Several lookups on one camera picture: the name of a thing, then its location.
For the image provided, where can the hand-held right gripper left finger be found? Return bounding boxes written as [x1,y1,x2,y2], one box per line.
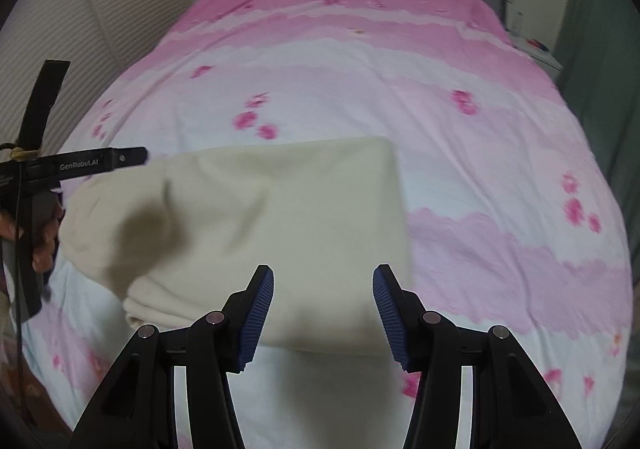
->
[67,265,276,449]

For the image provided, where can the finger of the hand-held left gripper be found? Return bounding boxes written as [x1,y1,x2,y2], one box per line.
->
[112,146,149,169]

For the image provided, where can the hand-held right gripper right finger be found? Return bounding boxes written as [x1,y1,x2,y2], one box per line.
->
[372,265,583,449]

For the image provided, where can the cream pants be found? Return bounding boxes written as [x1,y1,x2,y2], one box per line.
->
[60,136,416,357]

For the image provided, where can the person's left hand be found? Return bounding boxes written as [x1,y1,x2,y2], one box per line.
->
[31,203,66,275]

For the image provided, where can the white slatted wardrobe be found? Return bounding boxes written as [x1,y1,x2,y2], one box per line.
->
[0,0,193,170]

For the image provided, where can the pink floral duvet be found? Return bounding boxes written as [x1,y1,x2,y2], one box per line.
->
[20,0,636,449]

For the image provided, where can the white nightstand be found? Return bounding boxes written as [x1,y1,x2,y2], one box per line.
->
[515,36,563,75]

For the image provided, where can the green curtain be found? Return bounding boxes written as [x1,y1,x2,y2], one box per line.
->
[555,0,640,210]

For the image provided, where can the black strap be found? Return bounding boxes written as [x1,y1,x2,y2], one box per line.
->
[19,60,71,155]

